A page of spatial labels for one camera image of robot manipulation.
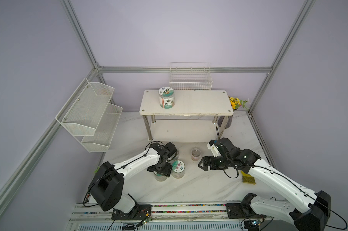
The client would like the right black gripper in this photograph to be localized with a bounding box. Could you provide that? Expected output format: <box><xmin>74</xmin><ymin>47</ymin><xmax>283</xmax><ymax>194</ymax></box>
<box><xmin>198</xmin><ymin>155</ymin><xmax>232</xmax><ymax>171</ymax></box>

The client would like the sunflower lid seed container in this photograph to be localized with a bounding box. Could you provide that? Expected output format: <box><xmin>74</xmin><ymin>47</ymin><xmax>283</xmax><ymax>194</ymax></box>
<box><xmin>153</xmin><ymin>171</ymin><xmax>168</xmax><ymax>182</ymax></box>

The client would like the strawberry lid seed container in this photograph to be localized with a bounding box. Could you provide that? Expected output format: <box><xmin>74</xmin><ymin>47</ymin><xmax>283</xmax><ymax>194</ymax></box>
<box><xmin>158</xmin><ymin>87</ymin><xmax>175</xmax><ymax>109</ymax></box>

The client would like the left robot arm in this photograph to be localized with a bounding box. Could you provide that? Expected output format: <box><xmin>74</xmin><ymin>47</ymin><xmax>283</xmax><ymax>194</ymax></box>
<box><xmin>87</xmin><ymin>141</ymin><xmax>178</xmax><ymax>214</ymax></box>

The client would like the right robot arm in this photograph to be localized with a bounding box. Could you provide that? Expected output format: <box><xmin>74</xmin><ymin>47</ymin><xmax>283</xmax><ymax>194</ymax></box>
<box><xmin>198</xmin><ymin>146</ymin><xmax>331</xmax><ymax>231</ymax></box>

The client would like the pink flower lid seed container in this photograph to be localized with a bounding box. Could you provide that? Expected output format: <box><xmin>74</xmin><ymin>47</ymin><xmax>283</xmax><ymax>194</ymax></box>
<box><xmin>171</xmin><ymin>160</ymin><xmax>185</xmax><ymax>179</ymax></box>

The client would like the white two-tier shelf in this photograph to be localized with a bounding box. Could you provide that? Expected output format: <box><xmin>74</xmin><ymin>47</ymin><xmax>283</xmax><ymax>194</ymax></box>
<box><xmin>139</xmin><ymin>90</ymin><xmax>234</xmax><ymax>142</ymax></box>

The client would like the small red-based clear cup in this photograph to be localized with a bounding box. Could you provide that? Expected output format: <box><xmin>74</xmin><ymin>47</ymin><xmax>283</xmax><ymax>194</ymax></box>
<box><xmin>191</xmin><ymin>148</ymin><xmax>202</xmax><ymax>161</ymax></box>

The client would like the black yellow work glove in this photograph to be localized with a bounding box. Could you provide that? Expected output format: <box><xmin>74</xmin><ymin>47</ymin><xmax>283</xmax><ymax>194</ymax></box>
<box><xmin>241</xmin><ymin>171</ymin><xmax>256</xmax><ymax>185</ymax></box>

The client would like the yellow sunflower plant pot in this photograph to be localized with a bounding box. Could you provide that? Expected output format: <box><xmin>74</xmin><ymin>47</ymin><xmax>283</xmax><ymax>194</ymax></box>
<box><xmin>217</xmin><ymin>97</ymin><xmax>249</xmax><ymax>129</ymax></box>

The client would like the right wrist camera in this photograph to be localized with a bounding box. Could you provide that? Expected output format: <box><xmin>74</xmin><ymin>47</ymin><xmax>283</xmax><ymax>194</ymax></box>
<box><xmin>207</xmin><ymin>138</ymin><xmax>235</xmax><ymax>157</ymax></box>

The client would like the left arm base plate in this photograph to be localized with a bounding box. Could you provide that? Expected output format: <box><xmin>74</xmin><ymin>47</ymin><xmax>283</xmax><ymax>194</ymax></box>
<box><xmin>111</xmin><ymin>205</ymin><xmax>152</xmax><ymax>221</ymax></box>

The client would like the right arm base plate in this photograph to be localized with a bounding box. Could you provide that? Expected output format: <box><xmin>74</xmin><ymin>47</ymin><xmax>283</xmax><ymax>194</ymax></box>
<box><xmin>226</xmin><ymin>203</ymin><xmax>266</xmax><ymax>219</ymax></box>

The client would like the white wire basket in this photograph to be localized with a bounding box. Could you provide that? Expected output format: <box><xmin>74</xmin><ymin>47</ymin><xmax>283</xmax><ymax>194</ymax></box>
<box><xmin>169</xmin><ymin>62</ymin><xmax>213</xmax><ymax>90</ymax></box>

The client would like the white mesh wall rack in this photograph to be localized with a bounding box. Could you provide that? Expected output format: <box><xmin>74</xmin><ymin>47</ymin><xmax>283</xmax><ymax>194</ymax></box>
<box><xmin>55</xmin><ymin>80</ymin><xmax>123</xmax><ymax>153</ymax></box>

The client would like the aluminium front rail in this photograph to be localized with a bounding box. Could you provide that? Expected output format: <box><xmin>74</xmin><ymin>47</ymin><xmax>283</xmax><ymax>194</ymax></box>
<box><xmin>66</xmin><ymin>202</ymin><xmax>285</xmax><ymax>231</ymax></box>

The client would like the aluminium cage frame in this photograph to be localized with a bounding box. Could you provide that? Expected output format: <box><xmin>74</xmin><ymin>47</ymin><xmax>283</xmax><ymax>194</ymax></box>
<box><xmin>0</xmin><ymin>0</ymin><xmax>317</xmax><ymax>220</ymax></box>

